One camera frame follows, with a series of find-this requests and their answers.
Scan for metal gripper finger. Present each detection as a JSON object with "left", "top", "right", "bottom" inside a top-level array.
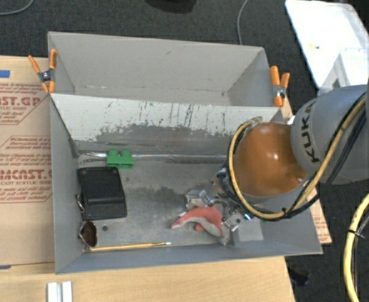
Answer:
[
  {"left": 223, "top": 215, "right": 243, "bottom": 245},
  {"left": 185, "top": 188, "right": 215, "bottom": 209}
]

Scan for red and grey cloth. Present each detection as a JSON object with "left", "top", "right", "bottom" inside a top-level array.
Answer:
[{"left": 170, "top": 205, "right": 232, "bottom": 247}]

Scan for grey metal bin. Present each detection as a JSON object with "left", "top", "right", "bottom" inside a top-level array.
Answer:
[{"left": 47, "top": 31, "right": 324, "bottom": 275}]

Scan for green toy brick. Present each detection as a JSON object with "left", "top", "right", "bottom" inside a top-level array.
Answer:
[{"left": 106, "top": 149, "right": 135, "bottom": 171}]

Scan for black box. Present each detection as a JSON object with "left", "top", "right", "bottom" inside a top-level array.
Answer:
[{"left": 77, "top": 166, "right": 128, "bottom": 221}]

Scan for brown sunglasses with yellow temples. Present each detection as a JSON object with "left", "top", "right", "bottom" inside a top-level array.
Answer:
[{"left": 75, "top": 193, "right": 172, "bottom": 253}]

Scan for brown cardboard board, red print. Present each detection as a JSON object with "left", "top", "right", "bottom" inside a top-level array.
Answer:
[{"left": 0, "top": 54, "right": 333, "bottom": 271}]

